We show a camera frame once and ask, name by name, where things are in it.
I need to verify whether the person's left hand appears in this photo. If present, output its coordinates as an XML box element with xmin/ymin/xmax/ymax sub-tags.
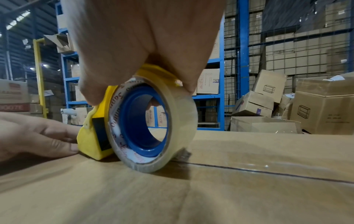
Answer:
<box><xmin>0</xmin><ymin>111</ymin><xmax>81</xmax><ymax>162</ymax></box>

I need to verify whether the person's right hand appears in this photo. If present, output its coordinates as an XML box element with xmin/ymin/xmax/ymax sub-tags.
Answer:
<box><xmin>59</xmin><ymin>0</ymin><xmax>228</xmax><ymax>106</ymax></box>

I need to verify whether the yellow tape dispenser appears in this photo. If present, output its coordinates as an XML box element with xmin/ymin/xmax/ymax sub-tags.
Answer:
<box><xmin>76</xmin><ymin>63</ymin><xmax>184</xmax><ymax>160</ymax></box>

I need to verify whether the clear packing tape roll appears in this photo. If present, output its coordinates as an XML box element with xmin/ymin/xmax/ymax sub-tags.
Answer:
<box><xmin>107</xmin><ymin>75</ymin><xmax>198</xmax><ymax>174</ymax></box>

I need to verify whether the large brown cardboard box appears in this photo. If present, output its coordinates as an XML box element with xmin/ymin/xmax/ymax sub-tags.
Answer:
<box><xmin>0</xmin><ymin>129</ymin><xmax>354</xmax><ymax>224</ymax></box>

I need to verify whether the dark red printed box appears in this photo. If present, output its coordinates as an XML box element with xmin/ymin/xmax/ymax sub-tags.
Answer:
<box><xmin>0</xmin><ymin>103</ymin><xmax>31</xmax><ymax>113</ymax></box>

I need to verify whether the beige box with red label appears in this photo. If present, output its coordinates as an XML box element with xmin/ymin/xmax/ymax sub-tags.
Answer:
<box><xmin>0</xmin><ymin>79</ymin><xmax>30</xmax><ymax>105</ymax></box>

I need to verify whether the stack of distant brown boxes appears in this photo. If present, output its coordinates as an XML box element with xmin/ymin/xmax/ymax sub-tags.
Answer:
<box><xmin>27</xmin><ymin>69</ymin><xmax>67</xmax><ymax>120</ymax></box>

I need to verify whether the open flap cardboard box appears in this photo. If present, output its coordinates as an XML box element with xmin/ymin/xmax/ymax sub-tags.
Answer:
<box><xmin>43</xmin><ymin>32</ymin><xmax>76</xmax><ymax>54</ymax></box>

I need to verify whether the blue metal shelf rack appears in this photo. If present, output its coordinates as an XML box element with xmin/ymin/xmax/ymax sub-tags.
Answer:
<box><xmin>55</xmin><ymin>0</ymin><xmax>251</xmax><ymax>132</ymax></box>

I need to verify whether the tilted box with purple mark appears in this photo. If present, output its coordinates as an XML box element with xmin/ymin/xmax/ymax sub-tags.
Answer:
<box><xmin>232</xmin><ymin>90</ymin><xmax>275</xmax><ymax>118</ymax></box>

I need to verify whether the tilted box with cube print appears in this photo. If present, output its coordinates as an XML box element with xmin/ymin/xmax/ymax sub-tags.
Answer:
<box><xmin>252</xmin><ymin>69</ymin><xmax>288</xmax><ymax>104</ymax></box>

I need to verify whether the open taped cardboard box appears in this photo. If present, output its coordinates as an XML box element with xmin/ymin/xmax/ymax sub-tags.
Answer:
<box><xmin>230</xmin><ymin>116</ymin><xmax>303</xmax><ymax>134</ymax></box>

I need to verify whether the small crumpled cardboard box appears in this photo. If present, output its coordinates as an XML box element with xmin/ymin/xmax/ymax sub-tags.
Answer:
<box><xmin>272</xmin><ymin>93</ymin><xmax>295</xmax><ymax>120</ymax></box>

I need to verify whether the stack of boxes behind mesh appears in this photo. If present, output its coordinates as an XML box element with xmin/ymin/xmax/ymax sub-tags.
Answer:
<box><xmin>248</xmin><ymin>0</ymin><xmax>354</xmax><ymax>77</ymax></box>

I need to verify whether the wide brown cardboard box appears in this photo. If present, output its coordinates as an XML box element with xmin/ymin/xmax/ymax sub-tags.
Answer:
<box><xmin>295</xmin><ymin>75</ymin><xmax>354</xmax><ymax>97</ymax></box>

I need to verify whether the big box with cube print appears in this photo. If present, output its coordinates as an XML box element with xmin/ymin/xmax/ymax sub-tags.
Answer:
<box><xmin>289</xmin><ymin>90</ymin><xmax>354</xmax><ymax>135</ymax></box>

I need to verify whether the yellow metal post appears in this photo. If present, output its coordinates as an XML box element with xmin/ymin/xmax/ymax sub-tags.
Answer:
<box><xmin>32</xmin><ymin>37</ymin><xmax>49</xmax><ymax>119</ymax></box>

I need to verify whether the wire mesh rack panel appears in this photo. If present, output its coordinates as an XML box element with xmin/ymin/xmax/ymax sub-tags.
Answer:
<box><xmin>223</xmin><ymin>13</ymin><xmax>354</xmax><ymax>132</ymax></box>

